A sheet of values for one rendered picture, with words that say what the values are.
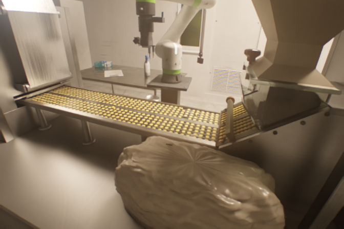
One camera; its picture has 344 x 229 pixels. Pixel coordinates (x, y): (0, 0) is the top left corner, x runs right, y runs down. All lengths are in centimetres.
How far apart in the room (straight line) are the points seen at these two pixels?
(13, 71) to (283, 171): 101
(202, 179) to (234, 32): 262
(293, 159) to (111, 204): 49
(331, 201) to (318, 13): 37
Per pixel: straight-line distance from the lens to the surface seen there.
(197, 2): 109
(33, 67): 87
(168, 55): 101
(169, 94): 108
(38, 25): 89
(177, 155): 39
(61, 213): 59
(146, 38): 84
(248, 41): 286
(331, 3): 42
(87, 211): 56
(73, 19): 116
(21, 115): 96
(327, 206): 49
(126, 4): 340
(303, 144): 47
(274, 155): 48
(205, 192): 35
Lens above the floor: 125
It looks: 23 degrees down
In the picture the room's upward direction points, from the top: 2 degrees clockwise
